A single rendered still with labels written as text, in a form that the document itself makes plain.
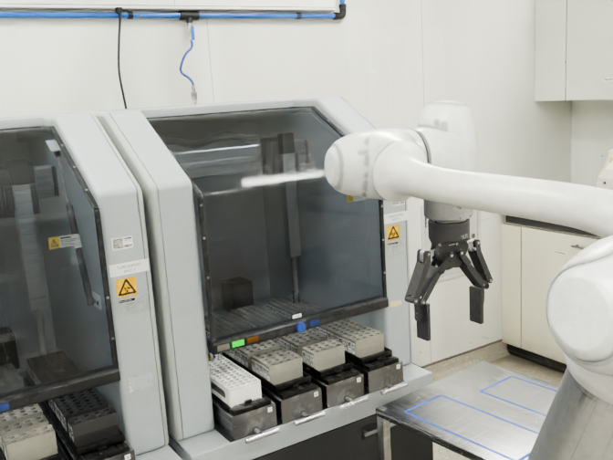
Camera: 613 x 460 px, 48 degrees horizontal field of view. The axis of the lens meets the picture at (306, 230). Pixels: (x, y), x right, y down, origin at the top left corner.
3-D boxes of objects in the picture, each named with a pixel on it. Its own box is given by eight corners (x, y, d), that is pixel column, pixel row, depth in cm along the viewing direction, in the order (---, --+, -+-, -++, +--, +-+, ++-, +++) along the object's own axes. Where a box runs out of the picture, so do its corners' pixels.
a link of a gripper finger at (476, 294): (469, 286, 134) (472, 285, 135) (469, 320, 136) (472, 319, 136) (480, 289, 132) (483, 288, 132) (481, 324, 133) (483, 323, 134)
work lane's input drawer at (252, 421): (145, 366, 243) (142, 341, 241) (182, 356, 250) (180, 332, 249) (241, 448, 183) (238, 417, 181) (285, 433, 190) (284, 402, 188)
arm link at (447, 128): (452, 181, 133) (394, 189, 127) (451, 99, 130) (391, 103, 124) (491, 186, 123) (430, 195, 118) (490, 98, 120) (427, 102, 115)
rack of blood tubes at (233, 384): (188, 378, 214) (186, 359, 212) (217, 369, 219) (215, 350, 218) (231, 412, 189) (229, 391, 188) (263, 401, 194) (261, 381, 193)
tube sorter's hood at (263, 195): (147, 311, 230) (126, 118, 217) (302, 277, 261) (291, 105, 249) (213, 356, 187) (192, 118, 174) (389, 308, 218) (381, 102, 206)
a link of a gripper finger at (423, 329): (430, 303, 125) (427, 304, 125) (431, 340, 126) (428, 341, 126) (419, 299, 128) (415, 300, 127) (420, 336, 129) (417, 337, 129)
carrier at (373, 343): (380, 349, 223) (379, 330, 222) (385, 350, 221) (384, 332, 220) (351, 358, 217) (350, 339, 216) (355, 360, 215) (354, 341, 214)
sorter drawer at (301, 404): (186, 355, 251) (183, 331, 249) (220, 346, 258) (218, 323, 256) (290, 431, 190) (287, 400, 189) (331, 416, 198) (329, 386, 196)
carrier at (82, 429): (118, 431, 178) (115, 409, 177) (120, 433, 177) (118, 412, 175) (72, 444, 172) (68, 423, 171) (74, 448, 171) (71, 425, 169)
